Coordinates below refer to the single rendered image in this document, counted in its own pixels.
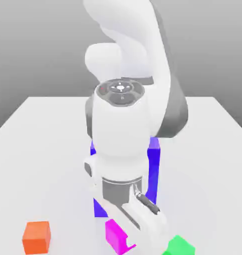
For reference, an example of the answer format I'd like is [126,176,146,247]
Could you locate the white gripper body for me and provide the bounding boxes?
[93,197,170,252]

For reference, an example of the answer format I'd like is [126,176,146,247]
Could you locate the small magenta cube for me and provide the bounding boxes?
[105,218,137,255]

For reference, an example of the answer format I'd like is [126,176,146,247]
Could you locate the small green cube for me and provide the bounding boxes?
[161,235,196,255]

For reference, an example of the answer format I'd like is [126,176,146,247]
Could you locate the small orange cube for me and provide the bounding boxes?
[22,221,52,255]

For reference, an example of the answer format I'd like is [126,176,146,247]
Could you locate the large blue box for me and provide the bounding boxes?
[90,136,162,218]

